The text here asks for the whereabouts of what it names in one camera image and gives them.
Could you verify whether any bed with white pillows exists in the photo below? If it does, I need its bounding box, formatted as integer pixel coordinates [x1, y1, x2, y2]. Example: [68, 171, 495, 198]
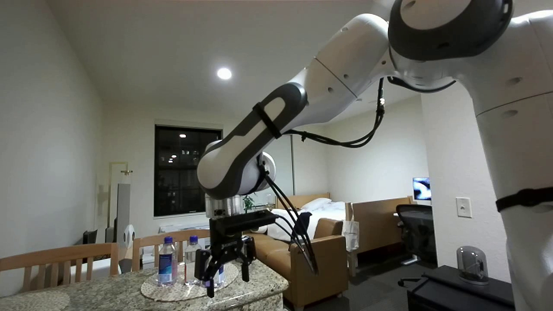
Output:
[270, 191, 356, 238]

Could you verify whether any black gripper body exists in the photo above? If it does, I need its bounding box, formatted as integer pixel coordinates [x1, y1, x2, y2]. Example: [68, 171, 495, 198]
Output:
[210, 226, 249, 264]

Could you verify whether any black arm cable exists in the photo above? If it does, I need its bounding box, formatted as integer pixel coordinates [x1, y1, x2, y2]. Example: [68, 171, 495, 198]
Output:
[282, 76, 388, 150]

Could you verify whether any clear water bottle blue label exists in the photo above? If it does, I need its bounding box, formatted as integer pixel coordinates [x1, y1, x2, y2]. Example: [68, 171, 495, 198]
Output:
[184, 233, 204, 286]
[156, 235, 180, 288]

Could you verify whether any computer monitor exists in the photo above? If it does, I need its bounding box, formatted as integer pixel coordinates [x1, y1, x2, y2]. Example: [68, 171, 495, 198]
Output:
[412, 176, 434, 204]

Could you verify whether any black office chair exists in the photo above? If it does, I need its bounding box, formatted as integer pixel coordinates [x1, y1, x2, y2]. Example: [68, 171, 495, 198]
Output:
[394, 202, 439, 269]

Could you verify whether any white bag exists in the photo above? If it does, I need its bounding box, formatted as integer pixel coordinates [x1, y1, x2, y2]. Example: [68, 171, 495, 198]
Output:
[344, 217, 362, 254]

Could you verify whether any tall grey floor lamp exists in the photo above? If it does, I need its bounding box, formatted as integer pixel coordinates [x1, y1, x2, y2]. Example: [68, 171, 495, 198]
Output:
[114, 181, 134, 243]

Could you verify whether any wooden desk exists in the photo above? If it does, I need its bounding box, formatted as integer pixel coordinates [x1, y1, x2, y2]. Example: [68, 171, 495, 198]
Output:
[351, 195, 415, 255]

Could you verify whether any black equipment box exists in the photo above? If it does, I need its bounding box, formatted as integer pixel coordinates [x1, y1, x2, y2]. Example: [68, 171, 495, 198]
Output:
[405, 264, 517, 311]

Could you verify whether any black wrist cable bundle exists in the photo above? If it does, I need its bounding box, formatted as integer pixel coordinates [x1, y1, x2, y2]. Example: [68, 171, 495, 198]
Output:
[258, 165, 322, 276]

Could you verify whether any grey domed device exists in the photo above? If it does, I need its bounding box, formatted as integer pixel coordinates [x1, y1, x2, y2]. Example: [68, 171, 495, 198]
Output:
[457, 245, 491, 281]

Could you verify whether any round ceiling light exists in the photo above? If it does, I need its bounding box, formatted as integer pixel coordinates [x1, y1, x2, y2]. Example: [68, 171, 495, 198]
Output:
[213, 64, 235, 83]

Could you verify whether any round woven placemat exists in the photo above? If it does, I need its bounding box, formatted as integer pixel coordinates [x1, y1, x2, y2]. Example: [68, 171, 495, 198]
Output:
[139, 261, 241, 302]

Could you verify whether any white light switch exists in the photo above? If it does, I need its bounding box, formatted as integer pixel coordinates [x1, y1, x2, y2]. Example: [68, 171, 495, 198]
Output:
[455, 195, 474, 219]

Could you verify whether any dark window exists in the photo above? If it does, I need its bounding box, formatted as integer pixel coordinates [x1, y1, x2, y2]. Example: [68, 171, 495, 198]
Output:
[153, 124, 225, 217]

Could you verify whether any tan armchair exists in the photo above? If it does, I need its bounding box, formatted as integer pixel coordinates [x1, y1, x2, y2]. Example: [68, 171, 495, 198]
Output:
[251, 216, 351, 309]

